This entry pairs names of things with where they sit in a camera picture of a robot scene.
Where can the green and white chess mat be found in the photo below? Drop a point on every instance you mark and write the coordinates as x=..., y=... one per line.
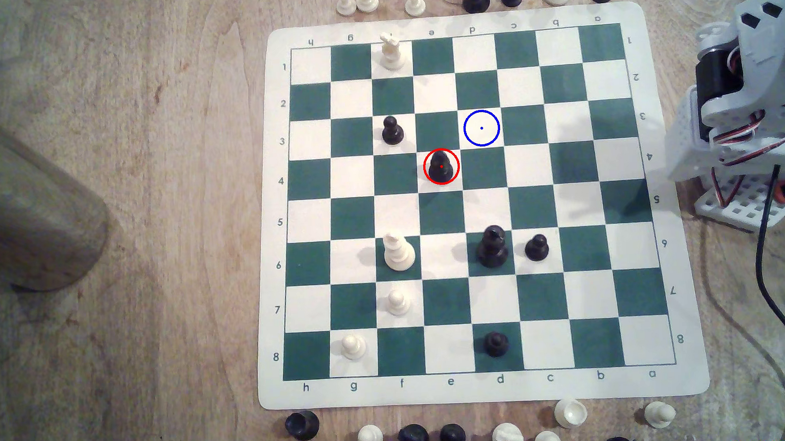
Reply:
x=352, y=215

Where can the white chess bishop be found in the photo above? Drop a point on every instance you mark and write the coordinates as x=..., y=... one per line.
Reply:
x=398, y=252

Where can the black chess rook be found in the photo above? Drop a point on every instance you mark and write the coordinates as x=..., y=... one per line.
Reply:
x=302, y=425

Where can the white perforated base plate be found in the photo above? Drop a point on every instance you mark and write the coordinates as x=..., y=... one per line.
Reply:
x=739, y=206

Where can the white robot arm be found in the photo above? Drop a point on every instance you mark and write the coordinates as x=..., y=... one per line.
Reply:
x=759, y=59

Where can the brown wooden cylinder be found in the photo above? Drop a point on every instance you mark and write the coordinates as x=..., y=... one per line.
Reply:
x=28, y=210

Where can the white chess pawn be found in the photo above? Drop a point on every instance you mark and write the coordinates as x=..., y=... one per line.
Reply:
x=354, y=346
x=399, y=302
x=346, y=2
x=414, y=2
x=370, y=438
x=659, y=414

